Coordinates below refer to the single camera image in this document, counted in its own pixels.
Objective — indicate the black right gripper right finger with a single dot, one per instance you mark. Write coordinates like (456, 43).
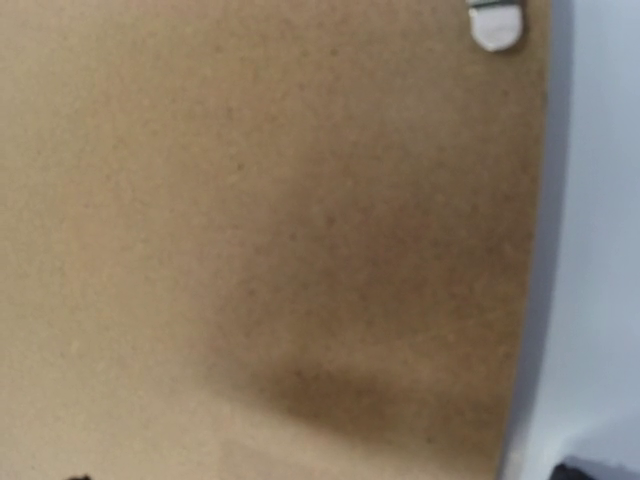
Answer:
(566, 471)

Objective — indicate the brown cardboard backing board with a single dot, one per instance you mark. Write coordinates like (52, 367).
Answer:
(262, 239)

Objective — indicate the cat photo print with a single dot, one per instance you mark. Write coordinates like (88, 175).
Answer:
(576, 393)

